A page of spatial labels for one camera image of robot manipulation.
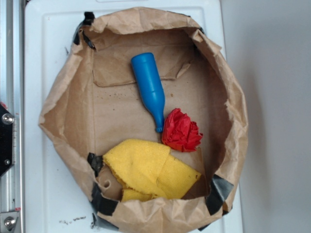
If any black metal bracket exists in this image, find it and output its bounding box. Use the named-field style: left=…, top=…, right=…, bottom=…
left=0, top=101, right=15, bottom=177

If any blue plastic bottle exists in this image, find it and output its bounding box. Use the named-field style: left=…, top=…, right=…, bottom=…
left=131, top=52, right=165, bottom=133

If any aluminium frame rail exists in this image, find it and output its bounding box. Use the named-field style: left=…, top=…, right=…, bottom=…
left=0, top=0, right=26, bottom=233

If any yellow microfiber cloth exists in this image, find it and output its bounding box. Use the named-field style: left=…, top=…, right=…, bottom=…
left=103, top=139, right=201, bottom=202

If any red crumpled paper ball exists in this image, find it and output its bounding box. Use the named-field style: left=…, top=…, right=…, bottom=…
left=161, top=108, right=203, bottom=152

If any brown paper bag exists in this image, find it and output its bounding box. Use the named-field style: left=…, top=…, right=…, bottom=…
left=39, top=7, right=248, bottom=233

